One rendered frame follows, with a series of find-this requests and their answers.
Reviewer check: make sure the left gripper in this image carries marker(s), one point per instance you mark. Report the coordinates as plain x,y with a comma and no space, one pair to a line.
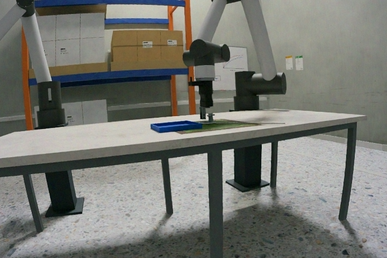
204,76

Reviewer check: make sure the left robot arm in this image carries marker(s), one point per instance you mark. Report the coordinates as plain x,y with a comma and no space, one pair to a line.
248,84

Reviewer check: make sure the blue tray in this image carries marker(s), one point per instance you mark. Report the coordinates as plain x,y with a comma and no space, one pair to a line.
175,126

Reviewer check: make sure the green grass mat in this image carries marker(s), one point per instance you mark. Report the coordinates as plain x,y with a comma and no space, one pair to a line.
214,127

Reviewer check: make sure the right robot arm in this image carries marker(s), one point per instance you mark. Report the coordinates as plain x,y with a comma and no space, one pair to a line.
49,92

